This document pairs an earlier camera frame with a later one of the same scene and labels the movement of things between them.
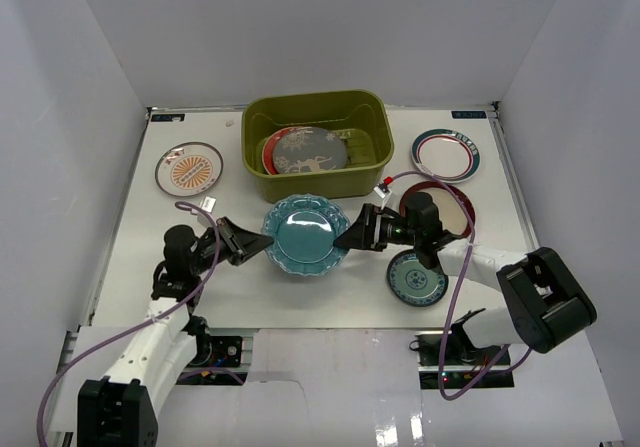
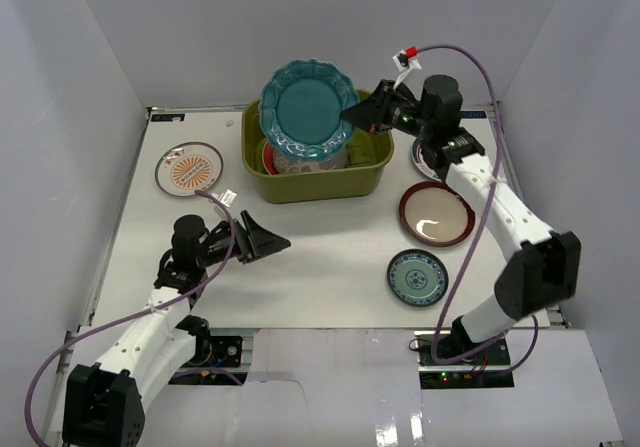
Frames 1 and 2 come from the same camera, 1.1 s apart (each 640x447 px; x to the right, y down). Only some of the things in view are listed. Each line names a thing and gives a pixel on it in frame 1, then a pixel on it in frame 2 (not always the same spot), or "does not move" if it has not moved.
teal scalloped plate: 305,227 -> 300,107
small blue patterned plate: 413,284 does not move
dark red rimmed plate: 451,213 does not move
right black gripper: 366,233 -> 373,112
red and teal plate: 268,158 does not move
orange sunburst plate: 189,169 does not move
